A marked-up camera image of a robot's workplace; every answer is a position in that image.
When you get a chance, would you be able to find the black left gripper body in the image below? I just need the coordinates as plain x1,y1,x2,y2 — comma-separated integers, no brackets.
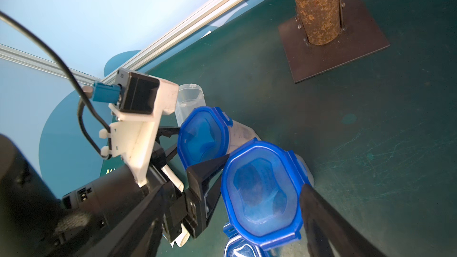
60,142,190,243

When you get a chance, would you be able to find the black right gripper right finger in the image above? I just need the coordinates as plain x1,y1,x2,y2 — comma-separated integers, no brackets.
300,184,384,257

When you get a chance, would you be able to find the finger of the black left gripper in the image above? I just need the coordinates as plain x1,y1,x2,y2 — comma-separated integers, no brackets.
185,154,230,239
156,126,180,139

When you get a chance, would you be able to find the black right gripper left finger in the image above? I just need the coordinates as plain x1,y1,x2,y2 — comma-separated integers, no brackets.
82,184,168,257

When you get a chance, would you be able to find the clear blue-lid container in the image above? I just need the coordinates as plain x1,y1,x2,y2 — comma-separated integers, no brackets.
174,84,206,127
177,106,260,168
221,139,314,251

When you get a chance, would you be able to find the blue container lid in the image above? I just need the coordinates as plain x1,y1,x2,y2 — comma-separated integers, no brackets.
223,222,271,257

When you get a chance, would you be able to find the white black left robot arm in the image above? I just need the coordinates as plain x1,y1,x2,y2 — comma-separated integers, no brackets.
1,136,228,257

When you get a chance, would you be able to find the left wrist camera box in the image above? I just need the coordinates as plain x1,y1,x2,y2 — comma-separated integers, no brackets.
77,69,179,187

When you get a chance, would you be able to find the horizontal aluminium back rail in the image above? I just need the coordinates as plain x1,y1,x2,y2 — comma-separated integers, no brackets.
120,0,243,71

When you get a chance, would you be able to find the dark metal tree base plate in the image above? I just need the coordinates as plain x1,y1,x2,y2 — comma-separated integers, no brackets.
277,0,391,84

